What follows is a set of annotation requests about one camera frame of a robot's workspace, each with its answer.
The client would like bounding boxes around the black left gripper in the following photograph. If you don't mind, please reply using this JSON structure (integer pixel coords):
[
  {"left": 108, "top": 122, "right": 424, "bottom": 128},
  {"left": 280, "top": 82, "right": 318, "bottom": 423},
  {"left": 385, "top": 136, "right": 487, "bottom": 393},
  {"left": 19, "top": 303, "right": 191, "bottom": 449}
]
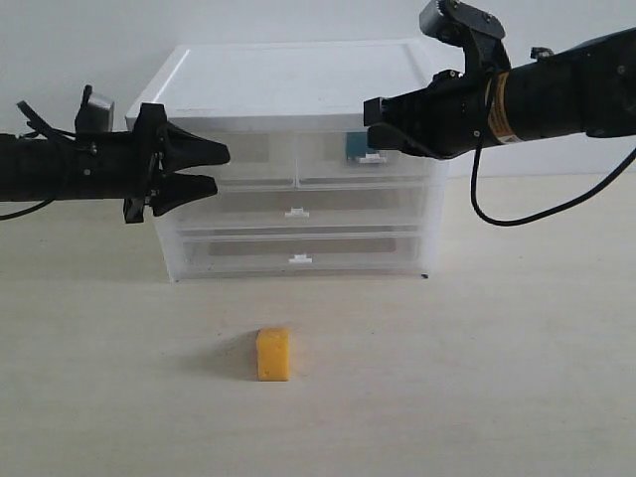
[{"left": 76, "top": 102, "right": 231, "bottom": 224}]

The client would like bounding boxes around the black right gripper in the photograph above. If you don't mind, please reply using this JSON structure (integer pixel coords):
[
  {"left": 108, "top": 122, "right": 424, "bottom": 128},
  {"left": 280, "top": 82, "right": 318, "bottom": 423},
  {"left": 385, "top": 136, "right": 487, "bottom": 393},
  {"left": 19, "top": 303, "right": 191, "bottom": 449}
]
[{"left": 363, "top": 77, "right": 495, "bottom": 160}]

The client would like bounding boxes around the white bottle blue label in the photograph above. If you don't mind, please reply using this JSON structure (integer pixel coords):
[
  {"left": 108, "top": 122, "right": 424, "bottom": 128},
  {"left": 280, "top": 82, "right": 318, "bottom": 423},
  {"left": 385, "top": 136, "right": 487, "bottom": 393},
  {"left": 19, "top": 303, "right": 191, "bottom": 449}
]
[{"left": 345, "top": 132, "right": 388, "bottom": 165}]

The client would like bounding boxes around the yellow cheese block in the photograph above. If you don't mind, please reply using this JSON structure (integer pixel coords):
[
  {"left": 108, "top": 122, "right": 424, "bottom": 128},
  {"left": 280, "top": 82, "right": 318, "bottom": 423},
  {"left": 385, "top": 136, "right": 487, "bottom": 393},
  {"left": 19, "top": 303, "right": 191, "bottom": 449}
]
[{"left": 255, "top": 328, "right": 290, "bottom": 382}]

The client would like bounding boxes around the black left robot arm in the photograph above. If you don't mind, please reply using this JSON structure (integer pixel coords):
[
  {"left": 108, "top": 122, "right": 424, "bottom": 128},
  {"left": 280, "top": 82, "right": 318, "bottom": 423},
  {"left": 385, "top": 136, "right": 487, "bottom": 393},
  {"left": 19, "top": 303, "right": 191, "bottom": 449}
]
[{"left": 1, "top": 101, "right": 231, "bottom": 224}]

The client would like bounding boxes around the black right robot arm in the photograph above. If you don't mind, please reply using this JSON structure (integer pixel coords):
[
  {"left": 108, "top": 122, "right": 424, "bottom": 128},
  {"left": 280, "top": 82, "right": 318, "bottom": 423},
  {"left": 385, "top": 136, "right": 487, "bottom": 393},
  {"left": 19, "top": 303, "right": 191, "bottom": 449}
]
[{"left": 364, "top": 29, "right": 635, "bottom": 160}]

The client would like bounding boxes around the clear middle wide drawer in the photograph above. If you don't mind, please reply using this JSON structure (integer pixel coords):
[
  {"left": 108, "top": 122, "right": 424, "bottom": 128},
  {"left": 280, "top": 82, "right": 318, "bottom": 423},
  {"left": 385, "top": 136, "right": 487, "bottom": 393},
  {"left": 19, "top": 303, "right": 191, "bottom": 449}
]
[{"left": 154, "top": 187, "right": 429, "bottom": 232}]

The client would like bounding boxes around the clear wide drawer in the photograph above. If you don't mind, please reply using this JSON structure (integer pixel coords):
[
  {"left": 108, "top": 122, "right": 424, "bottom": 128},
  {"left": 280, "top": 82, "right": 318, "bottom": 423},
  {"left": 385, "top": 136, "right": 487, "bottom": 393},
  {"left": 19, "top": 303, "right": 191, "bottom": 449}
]
[
  {"left": 154, "top": 187, "right": 429, "bottom": 232},
  {"left": 185, "top": 237, "right": 421, "bottom": 273}
]

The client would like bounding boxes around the clear bottom wide drawer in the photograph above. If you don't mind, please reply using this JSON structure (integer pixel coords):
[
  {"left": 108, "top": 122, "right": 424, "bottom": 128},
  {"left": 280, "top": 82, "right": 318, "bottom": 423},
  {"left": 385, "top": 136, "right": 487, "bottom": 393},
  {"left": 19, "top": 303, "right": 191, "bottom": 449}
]
[{"left": 185, "top": 237, "right": 421, "bottom": 273}]

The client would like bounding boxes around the white plastic drawer cabinet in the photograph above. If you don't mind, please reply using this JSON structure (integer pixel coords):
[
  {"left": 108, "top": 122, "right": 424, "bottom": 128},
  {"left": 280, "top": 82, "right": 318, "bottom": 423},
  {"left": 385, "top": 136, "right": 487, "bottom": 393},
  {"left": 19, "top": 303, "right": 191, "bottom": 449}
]
[{"left": 137, "top": 39, "right": 448, "bottom": 282}]

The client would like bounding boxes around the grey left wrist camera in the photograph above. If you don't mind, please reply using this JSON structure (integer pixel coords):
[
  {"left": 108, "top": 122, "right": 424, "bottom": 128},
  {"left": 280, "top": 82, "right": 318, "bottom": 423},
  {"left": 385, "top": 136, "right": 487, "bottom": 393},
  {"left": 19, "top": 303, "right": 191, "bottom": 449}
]
[{"left": 75, "top": 84, "right": 115, "bottom": 133}]

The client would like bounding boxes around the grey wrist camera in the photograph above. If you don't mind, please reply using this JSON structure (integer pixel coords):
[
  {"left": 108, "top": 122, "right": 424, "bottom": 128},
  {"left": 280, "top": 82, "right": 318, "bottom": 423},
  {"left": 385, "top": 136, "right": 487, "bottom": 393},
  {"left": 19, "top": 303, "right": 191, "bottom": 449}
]
[
  {"left": 75, "top": 84, "right": 115, "bottom": 133},
  {"left": 418, "top": 0, "right": 512, "bottom": 76}
]

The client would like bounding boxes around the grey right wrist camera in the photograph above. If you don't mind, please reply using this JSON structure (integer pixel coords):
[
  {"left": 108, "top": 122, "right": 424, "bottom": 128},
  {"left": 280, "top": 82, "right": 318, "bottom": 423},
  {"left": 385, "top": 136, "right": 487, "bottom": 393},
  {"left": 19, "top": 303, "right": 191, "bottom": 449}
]
[{"left": 418, "top": 0, "right": 512, "bottom": 76}]

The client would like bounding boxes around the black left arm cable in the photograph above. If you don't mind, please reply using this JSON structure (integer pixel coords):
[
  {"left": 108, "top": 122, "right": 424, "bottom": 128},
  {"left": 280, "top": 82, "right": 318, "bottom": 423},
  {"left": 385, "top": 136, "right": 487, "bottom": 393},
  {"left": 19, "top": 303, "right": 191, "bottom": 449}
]
[{"left": 0, "top": 100, "right": 80, "bottom": 221}]

